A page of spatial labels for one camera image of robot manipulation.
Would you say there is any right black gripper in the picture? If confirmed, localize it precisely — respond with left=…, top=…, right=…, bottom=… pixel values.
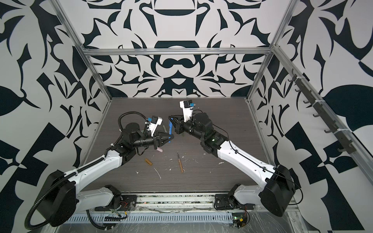
left=169, top=116, right=207, bottom=144

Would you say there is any white cable duct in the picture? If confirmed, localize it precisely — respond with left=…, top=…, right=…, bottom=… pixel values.
left=65, top=213, right=234, bottom=224

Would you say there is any wall hook rack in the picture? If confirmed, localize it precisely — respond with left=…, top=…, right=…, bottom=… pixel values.
left=289, top=73, right=356, bottom=154

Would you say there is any aluminium front rail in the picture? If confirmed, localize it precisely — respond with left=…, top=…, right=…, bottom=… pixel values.
left=49, top=190, right=299, bottom=215

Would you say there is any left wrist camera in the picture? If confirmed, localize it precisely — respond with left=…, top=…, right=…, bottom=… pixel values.
left=146, top=116, right=163, bottom=136

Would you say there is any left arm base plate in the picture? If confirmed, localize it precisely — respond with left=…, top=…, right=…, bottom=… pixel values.
left=94, top=194, right=137, bottom=211

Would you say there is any orange pen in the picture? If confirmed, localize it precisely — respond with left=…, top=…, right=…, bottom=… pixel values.
left=177, top=152, right=184, bottom=173

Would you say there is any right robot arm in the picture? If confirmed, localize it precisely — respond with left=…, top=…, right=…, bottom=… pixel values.
left=169, top=113, right=298, bottom=217

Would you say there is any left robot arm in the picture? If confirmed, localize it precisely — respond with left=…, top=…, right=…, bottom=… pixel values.
left=24, top=111, right=174, bottom=230

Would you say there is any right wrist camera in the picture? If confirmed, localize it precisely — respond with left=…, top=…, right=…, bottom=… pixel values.
left=180, top=100, right=195, bottom=122

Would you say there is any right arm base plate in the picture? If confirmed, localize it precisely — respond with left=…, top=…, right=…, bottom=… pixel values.
left=214, top=194, right=255, bottom=210

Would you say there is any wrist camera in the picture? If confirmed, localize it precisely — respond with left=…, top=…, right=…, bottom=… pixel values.
left=180, top=100, right=195, bottom=122
left=146, top=116, right=163, bottom=136

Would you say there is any blue pen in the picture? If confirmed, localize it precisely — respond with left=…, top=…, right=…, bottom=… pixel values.
left=169, top=120, right=173, bottom=135

